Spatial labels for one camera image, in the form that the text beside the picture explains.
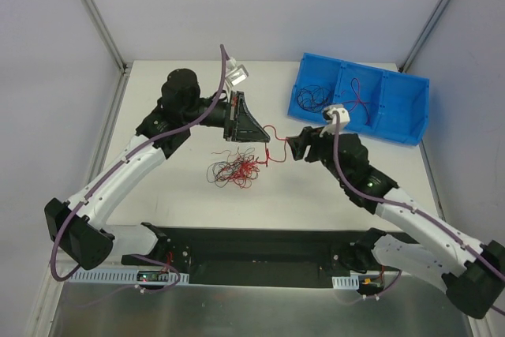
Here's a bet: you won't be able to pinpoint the aluminium frame post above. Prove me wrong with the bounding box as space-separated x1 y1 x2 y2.
398 0 453 73
80 0 129 73

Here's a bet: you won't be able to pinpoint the left white slotted cable duct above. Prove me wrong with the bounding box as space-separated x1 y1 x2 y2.
69 268 189 286

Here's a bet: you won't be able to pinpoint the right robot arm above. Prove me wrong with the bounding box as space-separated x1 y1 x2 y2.
287 127 504 319

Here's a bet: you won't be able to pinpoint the white slotted cable duct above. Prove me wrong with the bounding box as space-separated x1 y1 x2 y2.
331 275 360 290
69 268 189 286

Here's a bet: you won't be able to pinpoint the red and black wires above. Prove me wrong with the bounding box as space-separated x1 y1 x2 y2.
207 146 262 191

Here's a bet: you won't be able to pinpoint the right white slotted cable duct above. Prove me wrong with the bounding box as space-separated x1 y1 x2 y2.
331 275 360 290

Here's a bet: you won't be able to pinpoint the blue plastic three-compartment bin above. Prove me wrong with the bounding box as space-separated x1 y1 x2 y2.
287 53 429 145

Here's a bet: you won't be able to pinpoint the left aluminium frame post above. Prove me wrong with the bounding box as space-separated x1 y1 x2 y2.
80 0 129 73

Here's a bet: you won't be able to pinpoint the right aluminium frame post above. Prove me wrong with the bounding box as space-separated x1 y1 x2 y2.
398 0 453 73

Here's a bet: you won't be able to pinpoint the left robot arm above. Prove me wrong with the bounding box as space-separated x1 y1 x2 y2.
44 66 270 270

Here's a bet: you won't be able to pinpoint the black wire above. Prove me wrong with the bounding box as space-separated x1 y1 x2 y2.
296 84 333 112

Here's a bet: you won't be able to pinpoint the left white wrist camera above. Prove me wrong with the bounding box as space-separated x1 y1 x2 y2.
225 60 249 87

